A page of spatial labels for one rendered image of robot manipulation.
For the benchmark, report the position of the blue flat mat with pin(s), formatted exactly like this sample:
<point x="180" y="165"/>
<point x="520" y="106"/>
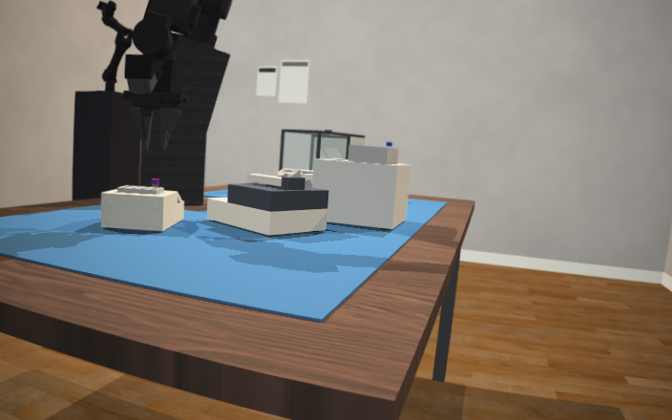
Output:
<point x="304" y="275"/>

